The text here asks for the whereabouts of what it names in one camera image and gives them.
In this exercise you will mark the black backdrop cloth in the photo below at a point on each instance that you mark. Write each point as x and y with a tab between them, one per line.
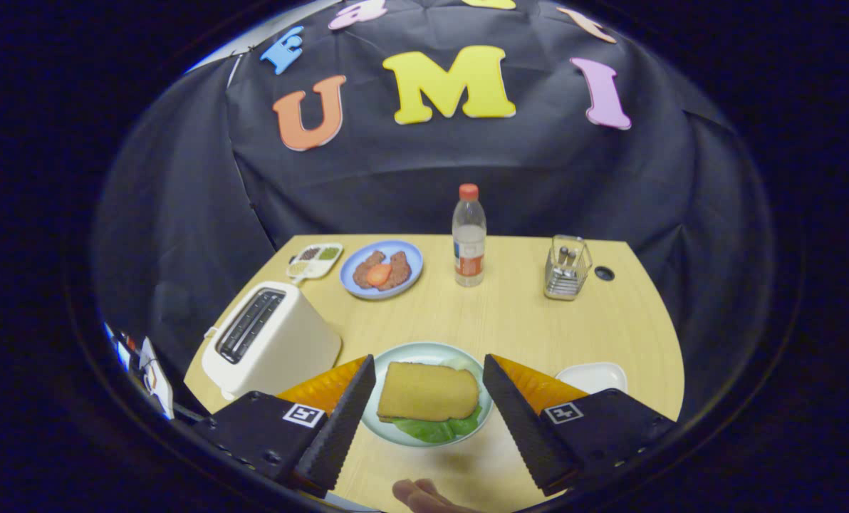
396	178

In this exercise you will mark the white divided seasoning tray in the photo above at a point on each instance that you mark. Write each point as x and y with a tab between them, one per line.
314	260

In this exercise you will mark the red tomato slice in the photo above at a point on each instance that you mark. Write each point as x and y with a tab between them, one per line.
378	274

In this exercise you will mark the blue round plate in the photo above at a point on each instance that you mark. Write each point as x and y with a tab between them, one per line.
412	255

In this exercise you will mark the pale green round plate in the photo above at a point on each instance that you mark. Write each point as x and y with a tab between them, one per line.
410	352

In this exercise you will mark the white toaster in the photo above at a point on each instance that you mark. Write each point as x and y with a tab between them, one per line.
289	349

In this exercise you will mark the small white plate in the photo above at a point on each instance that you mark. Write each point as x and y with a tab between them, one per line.
595	376

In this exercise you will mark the clear plastic water bottle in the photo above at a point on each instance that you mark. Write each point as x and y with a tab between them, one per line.
469	249

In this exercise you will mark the toasted bread slice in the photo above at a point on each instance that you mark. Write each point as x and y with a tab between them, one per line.
428	392

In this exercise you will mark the brown meat patty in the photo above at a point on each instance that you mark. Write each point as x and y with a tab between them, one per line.
402	267
367	258

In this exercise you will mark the white paper card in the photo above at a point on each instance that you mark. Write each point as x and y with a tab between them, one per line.
155	377

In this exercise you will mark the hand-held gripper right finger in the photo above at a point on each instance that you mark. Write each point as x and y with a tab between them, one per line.
521	434

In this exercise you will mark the green lettuce leaf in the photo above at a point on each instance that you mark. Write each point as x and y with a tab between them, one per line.
431	430

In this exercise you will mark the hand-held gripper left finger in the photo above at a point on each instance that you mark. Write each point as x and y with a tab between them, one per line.
339	427

